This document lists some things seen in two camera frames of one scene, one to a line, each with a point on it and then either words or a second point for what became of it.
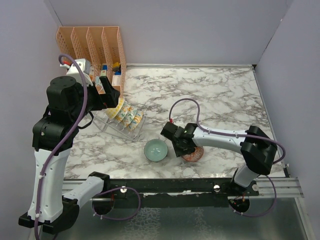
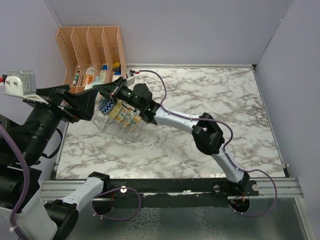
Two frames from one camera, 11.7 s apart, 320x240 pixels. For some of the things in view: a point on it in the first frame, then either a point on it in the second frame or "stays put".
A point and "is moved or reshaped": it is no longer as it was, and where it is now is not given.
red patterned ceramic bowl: [194, 156] is moved or reshaped
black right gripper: [180, 152] → [113, 89]
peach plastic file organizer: [102, 46] stays put
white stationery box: [116, 81] stays put
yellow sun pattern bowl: [111, 112] stays put
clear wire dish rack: [101, 122] stays put
